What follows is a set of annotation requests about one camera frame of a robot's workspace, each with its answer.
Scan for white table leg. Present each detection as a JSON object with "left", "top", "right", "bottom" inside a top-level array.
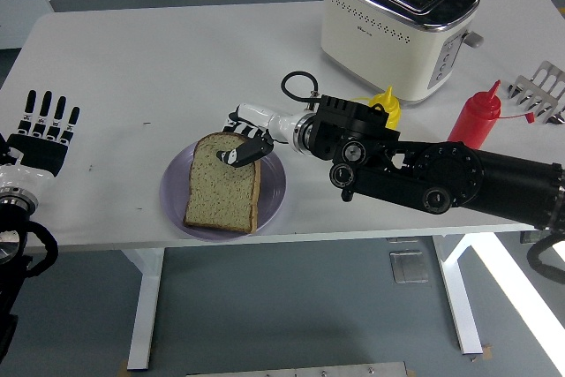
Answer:
[
  {"left": 431, "top": 235, "right": 485, "bottom": 356},
  {"left": 121, "top": 247, "right": 167, "bottom": 372}
]

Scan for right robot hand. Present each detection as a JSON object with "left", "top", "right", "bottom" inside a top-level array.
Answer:
[{"left": 215, "top": 102, "right": 306, "bottom": 170}]

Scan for metal toast rack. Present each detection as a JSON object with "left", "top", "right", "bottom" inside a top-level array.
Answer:
[{"left": 506, "top": 60, "right": 565, "bottom": 125}]

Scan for yellow squeeze bottle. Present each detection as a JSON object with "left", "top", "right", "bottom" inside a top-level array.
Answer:
[{"left": 350, "top": 85, "right": 402, "bottom": 130}]

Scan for purple plate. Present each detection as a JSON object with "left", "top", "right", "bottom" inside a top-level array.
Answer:
[{"left": 159, "top": 138, "right": 287, "bottom": 242}]

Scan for red squeeze bottle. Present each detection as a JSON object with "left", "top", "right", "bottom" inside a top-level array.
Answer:
[{"left": 447, "top": 79, "right": 536, "bottom": 149}]

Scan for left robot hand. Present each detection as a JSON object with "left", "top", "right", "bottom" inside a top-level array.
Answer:
[{"left": 0, "top": 89, "right": 81, "bottom": 200}]

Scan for metal floor plate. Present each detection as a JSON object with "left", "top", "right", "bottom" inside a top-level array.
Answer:
[{"left": 185, "top": 361, "right": 410, "bottom": 377}]

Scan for metal floor socket cover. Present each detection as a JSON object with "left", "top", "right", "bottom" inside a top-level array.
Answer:
[{"left": 388, "top": 249, "right": 430, "bottom": 284}]

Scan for slice of bread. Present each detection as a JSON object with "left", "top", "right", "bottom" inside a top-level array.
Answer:
[{"left": 183, "top": 132, "right": 262, "bottom": 235}]

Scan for cream two-slot toaster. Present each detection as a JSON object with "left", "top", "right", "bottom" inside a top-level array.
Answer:
[{"left": 320, "top": 0, "right": 486, "bottom": 108}]

